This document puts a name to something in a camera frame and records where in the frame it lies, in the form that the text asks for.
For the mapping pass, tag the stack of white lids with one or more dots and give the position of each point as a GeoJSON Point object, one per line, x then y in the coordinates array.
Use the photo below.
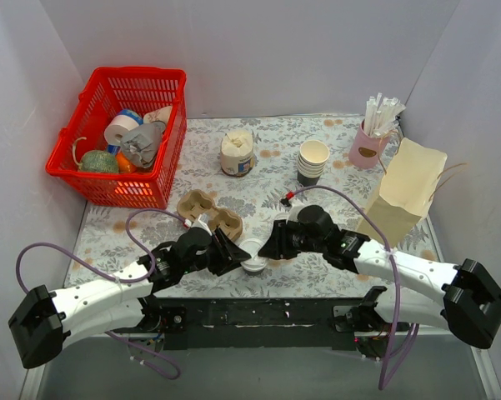
{"type": "Point", "coordinates": [283, 216]}

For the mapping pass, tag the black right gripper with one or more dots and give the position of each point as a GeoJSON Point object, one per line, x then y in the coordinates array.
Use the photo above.
{"type": "Point", "coordinates": [283, 238]}

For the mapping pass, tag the red plastic basket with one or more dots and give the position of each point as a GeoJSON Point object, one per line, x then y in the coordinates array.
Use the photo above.
{"type": "Point", "coordinates": [141, 111]}

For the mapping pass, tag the kraft paper bag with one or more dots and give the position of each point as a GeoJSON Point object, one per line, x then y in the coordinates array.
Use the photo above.
{"type": "Point", "coordinates": [404, 194]}

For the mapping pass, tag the stack of paper cups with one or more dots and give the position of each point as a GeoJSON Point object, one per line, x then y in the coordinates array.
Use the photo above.
{"type": "Point", "coordinates": [312, 158]}

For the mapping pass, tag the white cup lid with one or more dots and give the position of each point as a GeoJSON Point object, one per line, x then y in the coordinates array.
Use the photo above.
{"type": "Point", "coordinates": [252, 247]}

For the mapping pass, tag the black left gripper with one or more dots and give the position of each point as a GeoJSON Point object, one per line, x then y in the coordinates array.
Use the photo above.
{"type": "Point", "coordinates": [218, 250]}

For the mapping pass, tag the orange fruit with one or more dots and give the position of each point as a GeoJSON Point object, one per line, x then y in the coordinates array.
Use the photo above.
{"type": "Point", "coordinates": [124, 165]}

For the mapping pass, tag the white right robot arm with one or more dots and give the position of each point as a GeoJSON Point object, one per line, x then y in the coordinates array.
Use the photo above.
{"type": "Point", "coordinates": [464, 299]}

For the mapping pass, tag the brown pulp cup carrier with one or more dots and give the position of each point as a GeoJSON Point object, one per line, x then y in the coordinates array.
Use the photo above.
{"type": "Point", "coordinates": [197, 205]}

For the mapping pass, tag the grey crumpled cloth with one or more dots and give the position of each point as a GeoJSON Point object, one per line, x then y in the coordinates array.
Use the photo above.
{"type": "Point", "coordinates": [140, 145]}

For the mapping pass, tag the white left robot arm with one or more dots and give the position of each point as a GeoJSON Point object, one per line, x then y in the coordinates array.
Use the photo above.
{"type": "Point", "coordinates": [46, 321]}

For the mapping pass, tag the white tape roll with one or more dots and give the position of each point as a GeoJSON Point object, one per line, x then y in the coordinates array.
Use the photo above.
{"type": "Point", "coordinates": [117, 129]}

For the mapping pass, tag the green twine ball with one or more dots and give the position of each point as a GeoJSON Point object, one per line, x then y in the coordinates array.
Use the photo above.
{"type": "Point", "coordinates": [98, 161]}

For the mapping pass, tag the pink straw holder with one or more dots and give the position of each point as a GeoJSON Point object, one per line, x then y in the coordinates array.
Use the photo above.
{"type": "Point", "coordinates": [365, 150]}

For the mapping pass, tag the beige floral pouch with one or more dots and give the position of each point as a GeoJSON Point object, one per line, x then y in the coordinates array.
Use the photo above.
{"type": "Point", "coordinates": [159, 115]}

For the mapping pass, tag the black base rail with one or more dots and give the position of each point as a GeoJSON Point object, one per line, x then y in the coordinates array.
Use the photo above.
{"type": "Point", "coordinates": [188, 323]}

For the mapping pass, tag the black paper coffee cup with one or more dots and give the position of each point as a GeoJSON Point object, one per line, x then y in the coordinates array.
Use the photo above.
{"type": "Point", "coordinates": [255, 271]}

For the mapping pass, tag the floral patterned table mat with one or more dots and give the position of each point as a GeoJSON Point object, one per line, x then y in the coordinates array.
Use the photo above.
{"type": "Point", "coordinates": [111, 238]}

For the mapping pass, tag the napkin pack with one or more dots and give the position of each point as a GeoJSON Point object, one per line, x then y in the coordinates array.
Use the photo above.
{"type": "Point", "coordinates": [237, 153]}

